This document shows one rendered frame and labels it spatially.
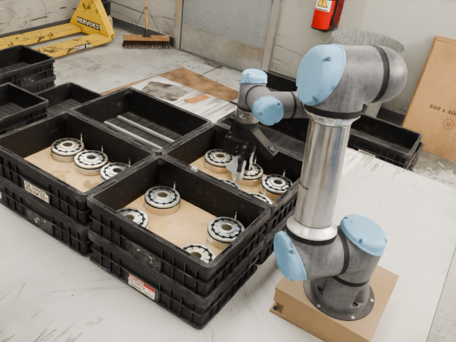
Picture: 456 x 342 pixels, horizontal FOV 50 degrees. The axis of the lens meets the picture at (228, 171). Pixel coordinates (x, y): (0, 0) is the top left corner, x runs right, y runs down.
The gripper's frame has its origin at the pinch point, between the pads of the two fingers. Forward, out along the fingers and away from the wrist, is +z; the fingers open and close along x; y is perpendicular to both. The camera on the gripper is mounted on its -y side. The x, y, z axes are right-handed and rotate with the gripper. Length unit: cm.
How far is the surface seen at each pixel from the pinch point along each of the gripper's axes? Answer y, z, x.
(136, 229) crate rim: 6.1, -7.3, 48.3
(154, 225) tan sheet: 9.8, 2.1, 35.2
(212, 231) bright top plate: -5.8, -0.8, 30.4
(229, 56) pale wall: 148, 73, -284
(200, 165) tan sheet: 15.9, 1.9, 0.4
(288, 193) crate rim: -18.7, -8.0, 10.8
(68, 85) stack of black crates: 148, 38, -73
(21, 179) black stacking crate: 51, 0, 44
